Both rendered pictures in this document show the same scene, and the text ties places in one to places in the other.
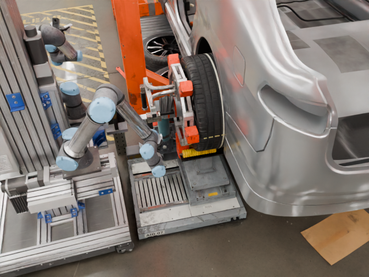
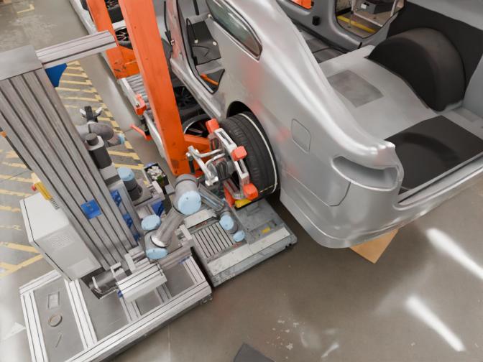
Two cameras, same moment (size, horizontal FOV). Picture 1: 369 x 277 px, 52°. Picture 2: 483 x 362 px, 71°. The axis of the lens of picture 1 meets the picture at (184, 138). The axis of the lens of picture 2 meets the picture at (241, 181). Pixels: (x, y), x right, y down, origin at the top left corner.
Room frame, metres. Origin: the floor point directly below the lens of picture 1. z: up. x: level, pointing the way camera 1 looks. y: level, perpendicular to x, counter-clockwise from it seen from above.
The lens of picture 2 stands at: (0.31, 0.41, 2.66)
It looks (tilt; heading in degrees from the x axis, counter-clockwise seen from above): 48 degrees down; 345
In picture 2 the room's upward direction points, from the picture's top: 5 degrees counter-clockwise
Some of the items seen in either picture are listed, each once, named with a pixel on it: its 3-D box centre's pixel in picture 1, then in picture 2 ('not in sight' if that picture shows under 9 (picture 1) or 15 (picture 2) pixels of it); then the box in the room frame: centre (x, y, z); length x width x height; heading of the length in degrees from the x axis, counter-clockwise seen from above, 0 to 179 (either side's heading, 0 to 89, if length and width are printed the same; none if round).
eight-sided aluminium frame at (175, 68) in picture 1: (180, 106); (228, 165); (2.10, 0.02, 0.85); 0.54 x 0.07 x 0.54; 11
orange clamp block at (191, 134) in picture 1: (191, 134); (249, 191); (1.79, -0.05, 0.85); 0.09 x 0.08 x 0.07; 11
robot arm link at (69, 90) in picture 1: (70, 93); (124, 178); (2.11, 0.75, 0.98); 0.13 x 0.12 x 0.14; 89
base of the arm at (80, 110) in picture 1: (74, 107); (131, 189); (2.11, 0.75, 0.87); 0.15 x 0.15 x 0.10
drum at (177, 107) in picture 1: (170, 107); (220, 169); (2.08, 0.09, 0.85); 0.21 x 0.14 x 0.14; 101
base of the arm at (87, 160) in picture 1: (78, 154); not in sight; (1.63, 0.63, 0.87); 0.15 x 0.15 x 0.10
